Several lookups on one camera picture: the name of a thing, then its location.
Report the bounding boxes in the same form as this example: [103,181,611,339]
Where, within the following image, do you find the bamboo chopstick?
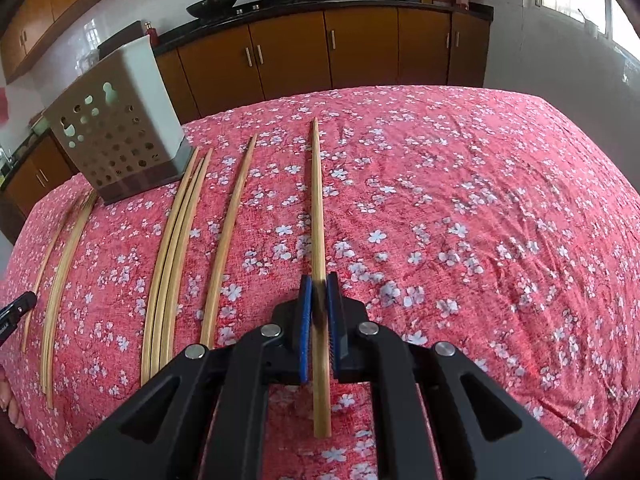
[156,150,212,367]
[310,118,332,439]
[150,159,204,376]
[21,200,78,353]
[140,148,200,386]
[40,191,99,410]
[200,136,257,349]

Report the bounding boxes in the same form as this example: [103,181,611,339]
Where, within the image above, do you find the lower wooden kitchen cabinets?
[1,0,494,216]

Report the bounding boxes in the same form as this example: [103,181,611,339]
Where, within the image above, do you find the wooden kitchen cabinets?
[1,0,494,216]
[1,0,101,84]

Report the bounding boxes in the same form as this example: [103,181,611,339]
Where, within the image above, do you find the upper wooden kitchen cabinets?
[1,0,101,84]

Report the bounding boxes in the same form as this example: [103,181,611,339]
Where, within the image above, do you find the black wok with utensils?
[186,0,238,20]

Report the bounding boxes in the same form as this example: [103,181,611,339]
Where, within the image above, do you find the person's left hand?
[0,366,25,431]

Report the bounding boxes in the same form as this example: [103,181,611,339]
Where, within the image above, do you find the pink floral tablecloth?
[1,86,639,479]

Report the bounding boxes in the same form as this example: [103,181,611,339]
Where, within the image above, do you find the perforated metal utensil holder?
[43,36,193,205]

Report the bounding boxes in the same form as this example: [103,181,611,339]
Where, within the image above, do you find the dark wooden cutting board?
[98,20,145,60]

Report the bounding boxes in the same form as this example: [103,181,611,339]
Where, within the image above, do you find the red bottle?
[143,21,158,48]

